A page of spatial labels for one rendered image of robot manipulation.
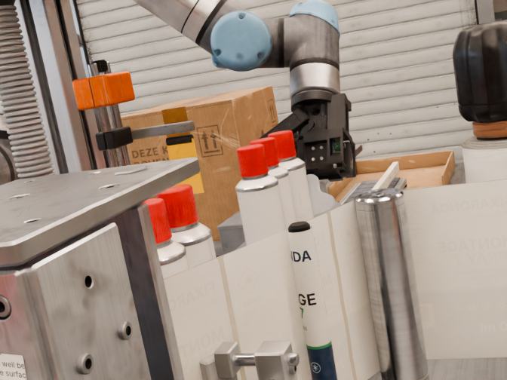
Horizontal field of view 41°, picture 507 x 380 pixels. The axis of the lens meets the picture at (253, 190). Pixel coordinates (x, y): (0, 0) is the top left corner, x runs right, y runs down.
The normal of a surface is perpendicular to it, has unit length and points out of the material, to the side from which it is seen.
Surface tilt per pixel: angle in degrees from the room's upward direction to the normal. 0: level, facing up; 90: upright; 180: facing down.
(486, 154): 92
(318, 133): 60
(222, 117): 90
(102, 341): 90
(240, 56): 90
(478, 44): 70
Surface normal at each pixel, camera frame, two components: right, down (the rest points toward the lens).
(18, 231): -0.18, -0.97
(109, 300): 0.92, -0.10
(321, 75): 0.11, -0.29
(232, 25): -0.06, 0.20
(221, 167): -0.28, 0.23
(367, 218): -0.62, 0.26
